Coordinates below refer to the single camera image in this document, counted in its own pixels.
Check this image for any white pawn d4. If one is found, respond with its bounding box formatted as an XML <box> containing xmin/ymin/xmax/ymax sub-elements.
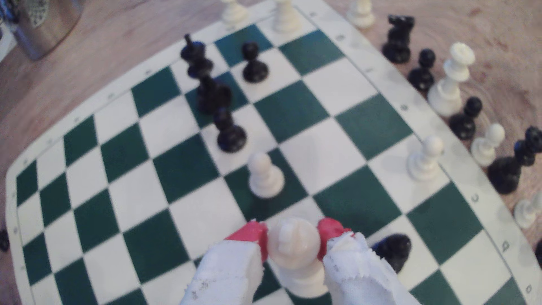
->
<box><xmin>267</xmin><ymin>217</ymin><xmax>329</xmax><ymax>299</ymax></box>

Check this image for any white chess rook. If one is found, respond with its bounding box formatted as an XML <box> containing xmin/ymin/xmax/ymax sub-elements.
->
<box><xmin>271</xmin><ymin>0</ymin><xmax>302</xmax><ymax>34</ymax></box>

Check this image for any green white chess board mat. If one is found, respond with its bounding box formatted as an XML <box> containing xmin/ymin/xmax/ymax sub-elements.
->
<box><xmin>4</xmin><ymin>0</ymin><xmax>542</xmax><ymax>305</ymax></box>

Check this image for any black chess king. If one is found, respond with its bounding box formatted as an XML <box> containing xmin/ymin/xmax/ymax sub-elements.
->
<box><xmin>180</xmin><ymin>34</ymin><xmax>233</xmax><ymax>115</ymax></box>

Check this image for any white chess bishop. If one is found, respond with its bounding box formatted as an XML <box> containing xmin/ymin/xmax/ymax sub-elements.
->
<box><xmin>220</xmin><ymin>0</ymin><xmax>250</xmax><ymax>25</ymax></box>

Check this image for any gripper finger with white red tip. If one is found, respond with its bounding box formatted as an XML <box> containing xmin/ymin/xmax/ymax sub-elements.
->
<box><xmin>317</xmin><ymin>217</ymin><xmax>420</xmax><ymax>305</ymax></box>
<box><xmin>180</xmin><ymin>219</ymin><xmax>269</xmax><ymax>305</ymax></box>

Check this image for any white chess pawn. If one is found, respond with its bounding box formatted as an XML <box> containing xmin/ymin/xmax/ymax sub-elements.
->
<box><xmin>513</xmin><ymin>199</ymin><xmax>542</xmax><ymax>230</ymax></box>
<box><xmin>470</xmin><ymin>123</ymin><xmax>506</xmax><ymax>167</ymax></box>
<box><xmin>406</xmin><ymin>136</ymin><xmax>445</xmax><ymax>182</ymax></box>
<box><xmin>248</xmin><ymin>152</ymin><xmax>285</xmax><ymax>199</ymax></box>
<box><xmin>346</xmin><ymin>0</ymin><xmax>376</xmax><ymax>29</ymax></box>

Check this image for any white chess queen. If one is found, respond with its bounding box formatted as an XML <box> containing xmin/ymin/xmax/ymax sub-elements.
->
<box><xmin>427</xmin><ymin>42</ymin><xmax>476</xmax><ymax>118</ymax></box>

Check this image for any black chess knight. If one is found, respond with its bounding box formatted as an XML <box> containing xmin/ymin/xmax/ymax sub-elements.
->
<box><xmin>382</xmin><ymin>15</ymin><xmax>416</xmax><ymax>64</ymax></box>

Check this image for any black chess pawn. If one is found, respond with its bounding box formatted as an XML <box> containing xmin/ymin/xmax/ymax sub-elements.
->
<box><xmin>448</xmin><ymin>97</ymin><xmax>483</xmax><ymax>141</ymax></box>
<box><xmin>407</xmin><ymin>48</ymin><xmax>437</xmax><ymax>92</ymax></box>
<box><xmin>213</xmin><ymin>108</ymin><xmax>247</xmax><ymax>154</ymax></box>
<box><xmin>241</xmin><ymin>42</ymin><xmax>270</xmax><ymax>84</ymax></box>

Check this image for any black chess bishop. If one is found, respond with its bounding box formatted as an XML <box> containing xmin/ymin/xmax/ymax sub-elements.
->
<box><xmin>487</xmin><ymin>126</ymin><xmax>542</xmax><ymax>195</ymax></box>
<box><xmin>373</xmin><ymin>234</ymin><xmax>412</xmax><ymax>274</ymax></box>

